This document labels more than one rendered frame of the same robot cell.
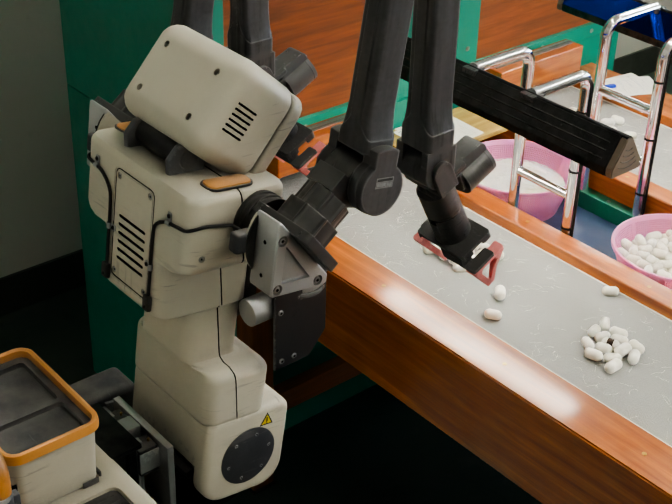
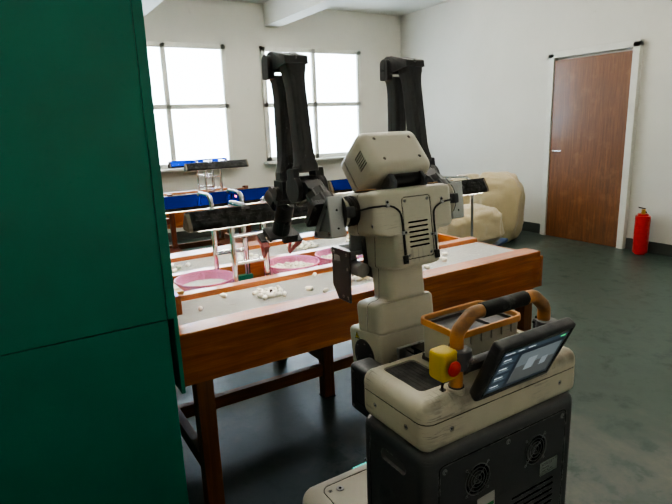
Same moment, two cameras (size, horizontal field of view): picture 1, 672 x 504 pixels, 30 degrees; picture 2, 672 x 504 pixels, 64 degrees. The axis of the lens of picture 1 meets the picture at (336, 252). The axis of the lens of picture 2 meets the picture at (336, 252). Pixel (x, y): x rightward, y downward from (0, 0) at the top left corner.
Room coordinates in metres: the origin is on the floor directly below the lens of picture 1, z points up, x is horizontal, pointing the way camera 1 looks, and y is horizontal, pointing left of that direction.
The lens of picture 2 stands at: (1.54, 1.78, 1.41)
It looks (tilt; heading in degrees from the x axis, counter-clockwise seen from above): 13 degrees down; 279
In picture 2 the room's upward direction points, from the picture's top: 2 degrees counter-clockwise
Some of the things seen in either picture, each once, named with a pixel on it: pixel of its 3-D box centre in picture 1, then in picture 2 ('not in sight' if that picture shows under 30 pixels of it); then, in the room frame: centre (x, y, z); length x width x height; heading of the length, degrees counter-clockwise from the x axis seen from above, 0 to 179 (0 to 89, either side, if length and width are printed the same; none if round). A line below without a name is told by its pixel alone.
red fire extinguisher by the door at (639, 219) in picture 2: not in sight; (642, 230); (-0.68, -3.99, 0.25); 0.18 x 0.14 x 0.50; 41
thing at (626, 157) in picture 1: (498, 96); (260, 212); (2.19, -0.30, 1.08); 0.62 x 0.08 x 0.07; 41
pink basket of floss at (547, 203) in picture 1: (515, 184); (205, 287); (2.50, -0.40, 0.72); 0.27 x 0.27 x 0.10
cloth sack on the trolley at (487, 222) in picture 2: not in sight; (467, 224); (1.11, -3.50, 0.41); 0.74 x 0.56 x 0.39; 42
